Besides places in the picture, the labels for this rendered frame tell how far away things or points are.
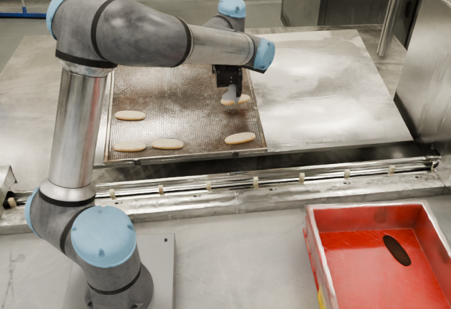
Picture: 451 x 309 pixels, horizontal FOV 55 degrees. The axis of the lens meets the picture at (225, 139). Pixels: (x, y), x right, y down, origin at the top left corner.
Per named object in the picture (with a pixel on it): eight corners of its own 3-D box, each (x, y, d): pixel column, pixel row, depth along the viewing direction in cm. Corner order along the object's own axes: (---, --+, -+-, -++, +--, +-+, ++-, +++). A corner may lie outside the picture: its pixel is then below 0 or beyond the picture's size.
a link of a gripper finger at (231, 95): (221, 106, 141) (219, 82, 135) (238, 103, 142) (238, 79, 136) (223, 111, 139) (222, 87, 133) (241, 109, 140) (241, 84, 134)
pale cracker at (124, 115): (113, 119, 141) (113, 117, 140) (116, 111, 144) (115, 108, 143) (144, 121, 141) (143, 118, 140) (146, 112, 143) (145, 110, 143)
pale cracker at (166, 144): (150, 148, 133) (149, 146, 133) (152, 139, 136) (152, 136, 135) (182, 149, 133) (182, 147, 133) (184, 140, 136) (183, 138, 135)
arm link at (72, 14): (60, 269, 87) (101, -8, 71) (16, 235, 94) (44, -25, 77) (105, 248, 97) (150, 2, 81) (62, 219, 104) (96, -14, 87)
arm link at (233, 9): (210, 5, 114) (228, -10, 118) (210, 39, 122) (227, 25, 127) (234, 15, 111) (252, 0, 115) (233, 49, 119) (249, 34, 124)
